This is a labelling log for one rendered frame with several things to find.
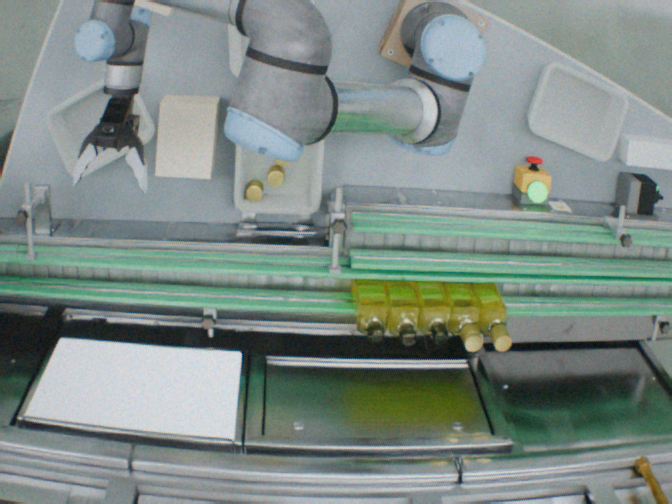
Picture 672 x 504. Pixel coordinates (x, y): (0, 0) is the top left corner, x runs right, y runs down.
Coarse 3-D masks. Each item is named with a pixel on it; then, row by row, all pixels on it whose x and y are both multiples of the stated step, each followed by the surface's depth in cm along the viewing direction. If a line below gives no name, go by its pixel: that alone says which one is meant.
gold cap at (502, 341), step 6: (492, 330) 148; (498, 330) 146; (504, 330) 146; (492, 336) 147; (498, 336) 144; (504, 336) 144; (498, 342) 144; (504, 342) 144; (510, 342) 144; (498, 348) 145; (504, 348) 145
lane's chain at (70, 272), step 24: (0, 264) 164; (24, 264) 164; (264, 288) 169; (288, 288) 169; (312, 288) 170; (336, 288) 170; (504, 288) 172; (528, 288) 172; (552, 288) 172; (576, 288) 173; (600, 288) 173; (624, 288) 174; (648, 288) 174
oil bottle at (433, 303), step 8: (416, 288) 159; (424, 288) 158; (432, 288) 159; (440, 288) 159; (416, 296) 158; (424, 296) 155; (432, 296) 155; (440, 296) 155; (424, 304) 152; (432, 304) 152; (440, 304) 152; (448, 304) 152; (424, 312) 150; (432, 312) 150; (440, 312) 150; (448, 312) 150; (424, 320) 150; (432, 320) 150; (448, 320) 150; (424, 328) 151; (448, 328) 151
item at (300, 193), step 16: (320, 144) 162; (240, 160) 163; (256, 160) 170; (272, 160) 170; (304, 160) 171; (320, 160) 164; (240, 176) 164; (256, 176) 172; (288, 176) 172; (304, 176) 172; (320, 176) 165; (240, 192) 166; (272, 192) 173; (288, 192) 173; (304, 192) 173; (320, 192) 166; (240, 208) 167; (256, 208) 167; (272, 208) 167; (288, 208) 167; (304, 208) 168
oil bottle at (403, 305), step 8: (384, 280) 163; (392, 280) 162; (400, 280) 162; (384, 288) 160; (392, 288) 158; (400, 288) 159; (408, 288) 159; (392, 296) 155; (400, 296) 155; (408, 296) 155; (392, 304) 152; (400, 304) 152; (408, 304) 152; (416, 304) 152; (392, 312) 150; (400, 312) 150; (408, 312) 150; (416, 312) 150; (392, 320) 150; (400, 320) 149; (416, 320) 150; (392, 328) 151; (416, 328) 151
